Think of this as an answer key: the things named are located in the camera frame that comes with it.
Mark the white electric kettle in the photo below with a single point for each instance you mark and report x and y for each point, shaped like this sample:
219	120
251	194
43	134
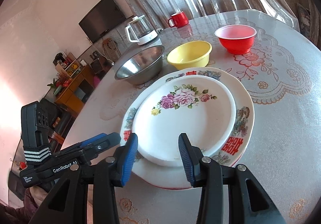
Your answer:
148	37

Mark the large purple floral plate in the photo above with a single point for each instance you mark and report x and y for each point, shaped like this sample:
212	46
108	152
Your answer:
163	185

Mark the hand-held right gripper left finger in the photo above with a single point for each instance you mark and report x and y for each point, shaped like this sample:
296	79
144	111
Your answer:
129	161

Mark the small wooden shelf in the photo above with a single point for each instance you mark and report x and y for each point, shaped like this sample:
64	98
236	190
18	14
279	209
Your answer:
70	65

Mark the patterned cloth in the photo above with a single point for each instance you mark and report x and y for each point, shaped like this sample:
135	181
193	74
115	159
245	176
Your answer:
306	19

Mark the red mug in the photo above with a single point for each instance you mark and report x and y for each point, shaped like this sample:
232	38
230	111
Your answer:
180	20

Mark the yellow plastic bowl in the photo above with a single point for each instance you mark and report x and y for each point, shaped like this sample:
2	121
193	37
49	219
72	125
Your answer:
190	55

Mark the white plate with red print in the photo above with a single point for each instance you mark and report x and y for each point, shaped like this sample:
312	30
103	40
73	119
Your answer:
240	123

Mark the black armchair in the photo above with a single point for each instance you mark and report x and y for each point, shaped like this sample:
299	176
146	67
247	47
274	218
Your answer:
62	118

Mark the stainless steel bowl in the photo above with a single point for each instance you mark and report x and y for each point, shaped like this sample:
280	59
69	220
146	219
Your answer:
140	68

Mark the green potted plant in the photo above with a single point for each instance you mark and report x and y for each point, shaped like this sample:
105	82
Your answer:
54	85

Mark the black wall television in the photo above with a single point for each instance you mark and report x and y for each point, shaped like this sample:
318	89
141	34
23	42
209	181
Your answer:
101	19

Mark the person's left hand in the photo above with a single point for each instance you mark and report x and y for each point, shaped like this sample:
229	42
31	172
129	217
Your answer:
37	195

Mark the pink ball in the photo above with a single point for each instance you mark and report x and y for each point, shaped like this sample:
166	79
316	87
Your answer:
97	80

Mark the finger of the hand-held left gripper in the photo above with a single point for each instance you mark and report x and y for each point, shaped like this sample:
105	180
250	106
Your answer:
105	145
90	140

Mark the wooden folding chair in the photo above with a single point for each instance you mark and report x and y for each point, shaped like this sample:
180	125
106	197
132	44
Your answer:
109	48

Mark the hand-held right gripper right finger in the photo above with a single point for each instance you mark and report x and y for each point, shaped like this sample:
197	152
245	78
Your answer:
186	161

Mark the wooden cabinet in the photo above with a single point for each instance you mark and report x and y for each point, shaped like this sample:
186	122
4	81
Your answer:
72	91

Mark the small black television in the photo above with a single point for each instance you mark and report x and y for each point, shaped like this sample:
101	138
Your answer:
96	66

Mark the red plastic bowl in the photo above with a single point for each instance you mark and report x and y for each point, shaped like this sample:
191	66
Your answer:
235	43

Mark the small rose print plate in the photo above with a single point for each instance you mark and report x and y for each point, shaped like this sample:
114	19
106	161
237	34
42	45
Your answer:
180	123

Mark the person's left forearm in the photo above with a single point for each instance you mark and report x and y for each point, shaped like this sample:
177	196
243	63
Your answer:
15	214

